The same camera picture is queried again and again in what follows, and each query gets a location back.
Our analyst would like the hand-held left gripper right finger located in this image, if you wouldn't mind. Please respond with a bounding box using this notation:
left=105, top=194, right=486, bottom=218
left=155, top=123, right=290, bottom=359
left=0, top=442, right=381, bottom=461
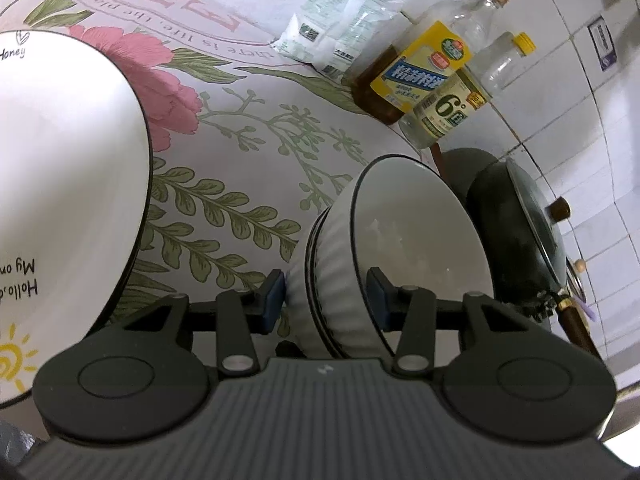
left=366, top=267, right=533, bottom=375

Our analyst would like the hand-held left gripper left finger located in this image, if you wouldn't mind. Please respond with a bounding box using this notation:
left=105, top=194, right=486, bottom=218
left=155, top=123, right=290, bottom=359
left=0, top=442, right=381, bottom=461
left=122, top=269, right=287, bottom=377

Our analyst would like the white ribbed bowl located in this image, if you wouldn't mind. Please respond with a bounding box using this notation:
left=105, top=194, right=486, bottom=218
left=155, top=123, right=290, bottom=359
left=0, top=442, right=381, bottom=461
left=307, top=207, right=341, bottom=356
left=320, top=156, right=485, bottom=361

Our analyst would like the white plate with black lettering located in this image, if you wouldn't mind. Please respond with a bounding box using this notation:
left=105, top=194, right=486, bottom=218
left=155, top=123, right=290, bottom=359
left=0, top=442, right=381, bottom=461
left=0, top=30, right=155, bottom=408

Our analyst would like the black wok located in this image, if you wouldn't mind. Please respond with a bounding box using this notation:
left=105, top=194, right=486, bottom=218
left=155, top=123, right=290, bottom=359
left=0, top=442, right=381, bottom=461
left=467, top=160, right=601, bottom=356

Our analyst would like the black pan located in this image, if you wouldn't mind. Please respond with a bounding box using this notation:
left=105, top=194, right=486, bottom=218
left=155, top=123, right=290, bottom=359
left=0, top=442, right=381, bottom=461
left=432, top=146, right=501, bottom=206

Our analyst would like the floral tablecloth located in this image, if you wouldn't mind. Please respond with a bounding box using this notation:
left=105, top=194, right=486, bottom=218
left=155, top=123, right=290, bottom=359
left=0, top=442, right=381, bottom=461
left=0, top=0, right=451, bottom=341

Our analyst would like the glass wok lid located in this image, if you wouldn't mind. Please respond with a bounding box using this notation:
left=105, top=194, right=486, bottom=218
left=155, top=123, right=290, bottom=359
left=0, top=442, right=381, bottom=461
left=505, top=157, right=573, bottom=291

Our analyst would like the clear vinegar bottle yellow cap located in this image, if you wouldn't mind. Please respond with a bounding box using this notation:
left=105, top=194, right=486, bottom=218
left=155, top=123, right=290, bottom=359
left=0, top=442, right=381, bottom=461
left=399, top=31, right=538, bottom=150

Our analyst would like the oil bottle with yellow label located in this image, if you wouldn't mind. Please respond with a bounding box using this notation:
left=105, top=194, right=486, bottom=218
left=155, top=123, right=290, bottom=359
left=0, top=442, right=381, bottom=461
left=350, top=0, right=513, bottom=126

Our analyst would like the clear plastic seasoning packet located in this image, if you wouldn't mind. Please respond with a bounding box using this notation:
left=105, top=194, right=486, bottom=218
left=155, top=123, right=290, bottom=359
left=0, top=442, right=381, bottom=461
left=270, top=0, right=406, bottom=78

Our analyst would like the purple wall sticker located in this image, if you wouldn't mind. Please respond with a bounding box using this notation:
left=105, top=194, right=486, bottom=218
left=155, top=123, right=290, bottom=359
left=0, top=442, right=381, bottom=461
left=589, top=16, right=621, bottom=72

